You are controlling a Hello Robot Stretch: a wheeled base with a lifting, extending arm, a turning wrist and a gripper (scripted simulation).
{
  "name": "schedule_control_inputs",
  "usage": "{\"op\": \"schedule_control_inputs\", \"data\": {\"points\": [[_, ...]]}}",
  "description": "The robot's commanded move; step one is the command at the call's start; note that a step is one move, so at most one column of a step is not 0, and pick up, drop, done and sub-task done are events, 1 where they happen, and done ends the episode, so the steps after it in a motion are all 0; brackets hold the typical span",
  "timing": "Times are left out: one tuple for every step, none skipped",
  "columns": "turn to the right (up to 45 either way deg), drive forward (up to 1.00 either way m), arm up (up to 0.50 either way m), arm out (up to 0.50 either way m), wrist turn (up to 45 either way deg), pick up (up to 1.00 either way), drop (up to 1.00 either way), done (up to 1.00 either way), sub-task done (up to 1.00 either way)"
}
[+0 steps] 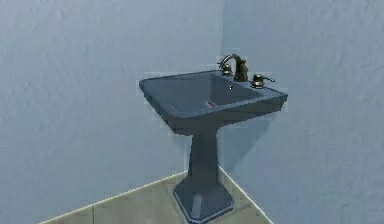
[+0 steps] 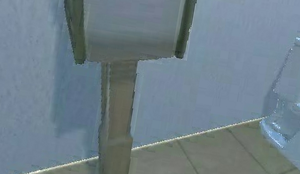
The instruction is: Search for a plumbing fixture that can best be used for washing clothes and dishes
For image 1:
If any bronze curved faucet spout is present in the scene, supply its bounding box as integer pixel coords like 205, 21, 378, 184
219, 53, 250, 83

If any blue-grey pedestal sink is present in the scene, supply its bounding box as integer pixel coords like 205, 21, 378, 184
138, 69, 289, 224

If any bronze faucet handle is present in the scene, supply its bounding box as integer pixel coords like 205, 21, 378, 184
217, 61, 234, 77
250, 73, 276, 90

